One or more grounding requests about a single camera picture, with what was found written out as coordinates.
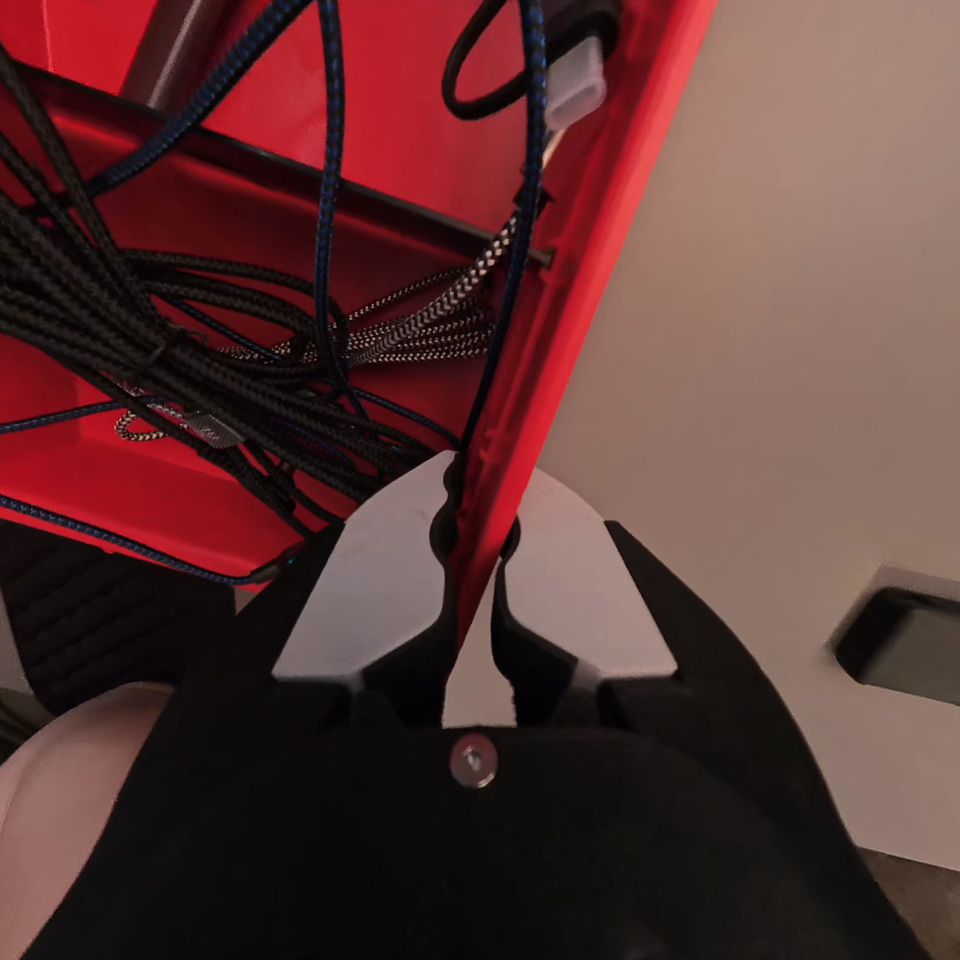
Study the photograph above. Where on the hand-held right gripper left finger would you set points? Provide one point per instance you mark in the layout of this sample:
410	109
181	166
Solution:
360	600

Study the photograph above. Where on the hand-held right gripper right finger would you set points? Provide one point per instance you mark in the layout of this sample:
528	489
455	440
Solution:
592	600

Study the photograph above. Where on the red plastic bin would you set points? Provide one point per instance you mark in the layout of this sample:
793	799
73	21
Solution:
225	210

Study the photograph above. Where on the black ribbed panel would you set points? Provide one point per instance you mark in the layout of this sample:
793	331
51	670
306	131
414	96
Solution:
97	615

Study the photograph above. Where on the rectangular table grommet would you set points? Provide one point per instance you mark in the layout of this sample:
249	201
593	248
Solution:
900	637

